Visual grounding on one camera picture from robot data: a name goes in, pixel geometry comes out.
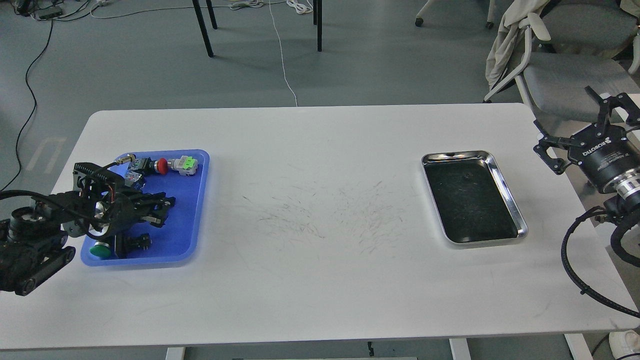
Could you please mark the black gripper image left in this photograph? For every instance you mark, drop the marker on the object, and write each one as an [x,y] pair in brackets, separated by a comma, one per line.
[129,209]

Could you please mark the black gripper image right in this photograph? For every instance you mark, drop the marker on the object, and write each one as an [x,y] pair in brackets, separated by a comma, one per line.
[607,157]

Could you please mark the black robot arm image left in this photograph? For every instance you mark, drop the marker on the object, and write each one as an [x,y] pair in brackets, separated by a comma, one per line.
[33,239]

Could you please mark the blue plastic tray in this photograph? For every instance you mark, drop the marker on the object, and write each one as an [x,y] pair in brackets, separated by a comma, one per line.
[178,238]

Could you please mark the silver metal tray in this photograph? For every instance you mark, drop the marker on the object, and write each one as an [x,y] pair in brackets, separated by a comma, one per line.
[473,212]

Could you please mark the red emergency stop button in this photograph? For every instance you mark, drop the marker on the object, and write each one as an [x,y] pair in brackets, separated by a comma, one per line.
[148,166]

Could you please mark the grey green connector part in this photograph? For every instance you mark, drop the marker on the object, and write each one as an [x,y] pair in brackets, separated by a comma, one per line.
[184,165]

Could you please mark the grey office chair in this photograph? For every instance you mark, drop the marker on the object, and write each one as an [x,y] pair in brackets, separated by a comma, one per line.
[570,45]

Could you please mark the beige jacket on chair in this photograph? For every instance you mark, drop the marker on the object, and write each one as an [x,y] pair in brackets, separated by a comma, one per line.
[508,32]

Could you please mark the black table leg left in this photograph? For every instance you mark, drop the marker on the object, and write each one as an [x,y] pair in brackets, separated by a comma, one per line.
[196,4]

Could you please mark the black table leg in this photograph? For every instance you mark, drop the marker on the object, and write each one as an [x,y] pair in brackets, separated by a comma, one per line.
[196,4]
[318,22]

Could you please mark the black table leg right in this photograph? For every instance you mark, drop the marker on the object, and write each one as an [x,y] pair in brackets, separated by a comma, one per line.
[318,22]

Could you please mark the green push button switch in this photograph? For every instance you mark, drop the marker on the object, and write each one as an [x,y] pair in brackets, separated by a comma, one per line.
[101,250]

